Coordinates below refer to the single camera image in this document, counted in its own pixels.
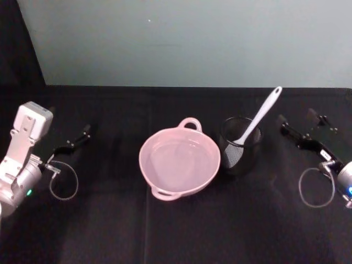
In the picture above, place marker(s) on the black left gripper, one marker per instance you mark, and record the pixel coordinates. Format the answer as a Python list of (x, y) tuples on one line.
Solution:
[(45, 143)]

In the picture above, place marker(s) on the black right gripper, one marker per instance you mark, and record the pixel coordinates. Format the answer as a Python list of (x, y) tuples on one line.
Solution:
[(331, 144)]

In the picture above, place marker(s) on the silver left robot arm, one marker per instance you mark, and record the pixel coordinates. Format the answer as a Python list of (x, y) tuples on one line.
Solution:
[(23, 137)]

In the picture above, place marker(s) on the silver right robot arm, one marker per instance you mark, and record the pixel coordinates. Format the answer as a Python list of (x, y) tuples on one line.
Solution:
[(345, 176)]

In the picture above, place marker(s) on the white silicone spatula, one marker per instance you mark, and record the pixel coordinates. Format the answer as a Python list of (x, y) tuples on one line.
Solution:
[(261, 112)]

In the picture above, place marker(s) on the black mesh cup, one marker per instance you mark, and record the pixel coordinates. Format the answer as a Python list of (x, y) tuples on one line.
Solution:
[(247, 162)]

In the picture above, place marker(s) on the black hanging curtain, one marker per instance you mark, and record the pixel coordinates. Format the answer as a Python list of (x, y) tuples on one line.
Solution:
[(16, 41)]

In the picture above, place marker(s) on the black table cloth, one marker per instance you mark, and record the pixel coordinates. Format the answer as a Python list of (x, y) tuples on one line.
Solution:
[(176, 233)]

